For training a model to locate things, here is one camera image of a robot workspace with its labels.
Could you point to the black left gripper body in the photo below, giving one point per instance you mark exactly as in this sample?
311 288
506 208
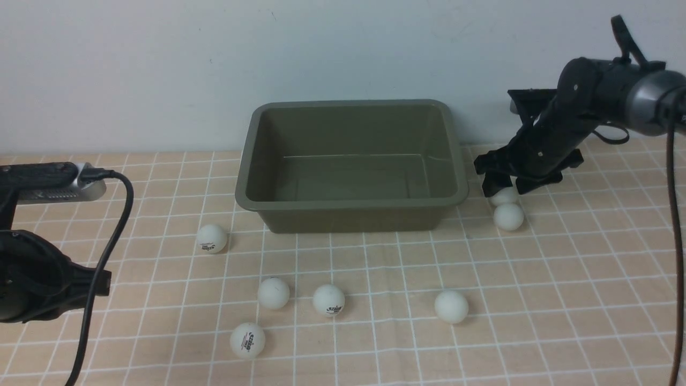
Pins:
79 285

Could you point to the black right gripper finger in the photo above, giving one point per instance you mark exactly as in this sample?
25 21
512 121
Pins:
525 185
494 182

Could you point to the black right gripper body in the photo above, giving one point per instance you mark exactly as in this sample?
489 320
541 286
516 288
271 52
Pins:
542 148

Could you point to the plain white ball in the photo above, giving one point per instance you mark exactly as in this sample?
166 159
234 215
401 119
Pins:
273 293
451 306

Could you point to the white logo ball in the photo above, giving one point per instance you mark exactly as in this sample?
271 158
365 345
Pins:
211 238
247 341
328 300

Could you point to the white logo ball front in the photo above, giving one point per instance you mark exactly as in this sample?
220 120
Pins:
247 341

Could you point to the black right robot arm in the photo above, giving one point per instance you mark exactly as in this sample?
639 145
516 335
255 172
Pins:
628 92

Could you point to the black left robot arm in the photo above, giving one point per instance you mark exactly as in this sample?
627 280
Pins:
39 282

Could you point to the checkered peach tablecloth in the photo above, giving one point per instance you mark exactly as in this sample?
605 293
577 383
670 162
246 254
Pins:
582 294

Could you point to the olive green plastic bin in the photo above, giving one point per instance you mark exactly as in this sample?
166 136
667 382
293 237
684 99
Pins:
352 166

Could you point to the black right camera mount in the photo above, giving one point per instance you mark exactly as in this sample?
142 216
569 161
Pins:
529 104

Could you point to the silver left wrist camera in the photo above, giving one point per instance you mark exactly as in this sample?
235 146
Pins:
49 183

